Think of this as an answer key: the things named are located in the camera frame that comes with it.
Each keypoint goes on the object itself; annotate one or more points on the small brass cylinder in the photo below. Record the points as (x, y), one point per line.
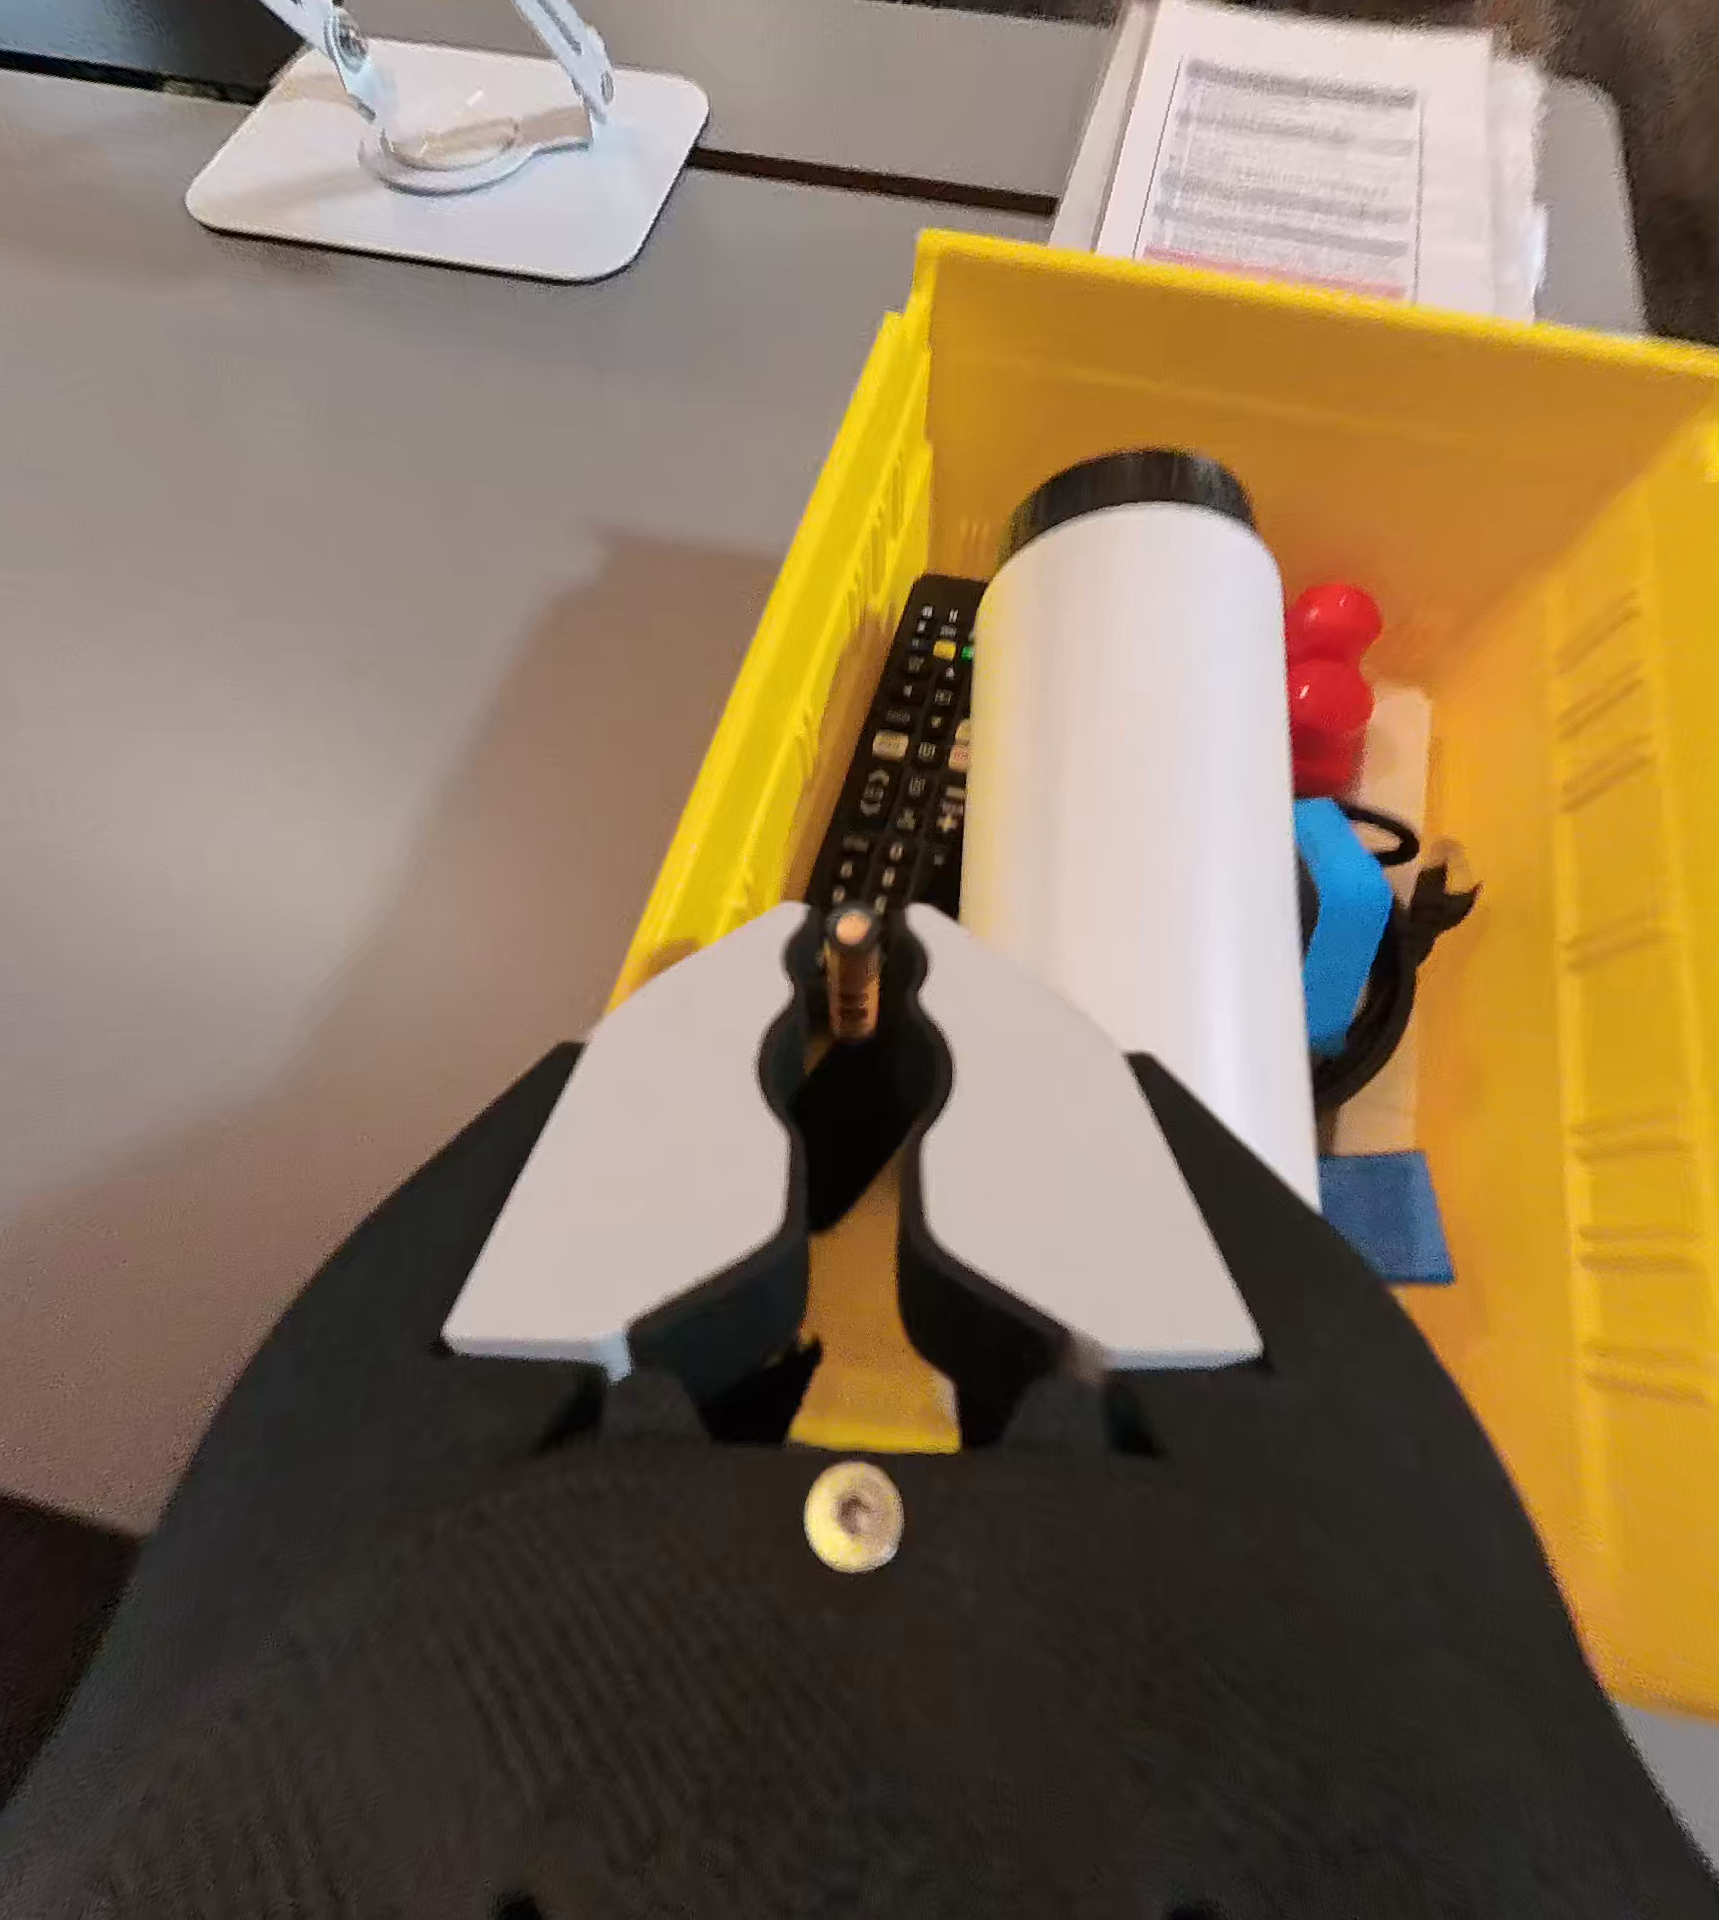
(853, 974)

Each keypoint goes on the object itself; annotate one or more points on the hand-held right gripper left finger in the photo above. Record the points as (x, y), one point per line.
(618, 1168)

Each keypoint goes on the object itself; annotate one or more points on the yellow plastic bin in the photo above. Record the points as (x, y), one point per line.
(1398, 420)

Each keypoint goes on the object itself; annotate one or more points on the blue foam block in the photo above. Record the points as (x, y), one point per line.
(1340, 916)

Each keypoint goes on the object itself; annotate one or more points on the stack of printed papers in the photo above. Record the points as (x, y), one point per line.
(1295, 163)

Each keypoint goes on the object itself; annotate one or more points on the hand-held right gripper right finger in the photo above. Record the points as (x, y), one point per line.
(1069, 1185)

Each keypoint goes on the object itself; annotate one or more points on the white stand base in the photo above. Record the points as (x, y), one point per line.
(349, 194)

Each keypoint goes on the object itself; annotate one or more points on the black remote control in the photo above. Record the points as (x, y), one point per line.
(906, 750)

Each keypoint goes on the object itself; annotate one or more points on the red plastic pin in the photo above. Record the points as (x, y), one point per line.
(1333, 705)

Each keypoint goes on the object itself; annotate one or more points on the blue cloth strip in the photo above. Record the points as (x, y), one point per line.
(1385, 1218)

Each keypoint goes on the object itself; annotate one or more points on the white bottle with black cap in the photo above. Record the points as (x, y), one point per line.
(1131, 781)

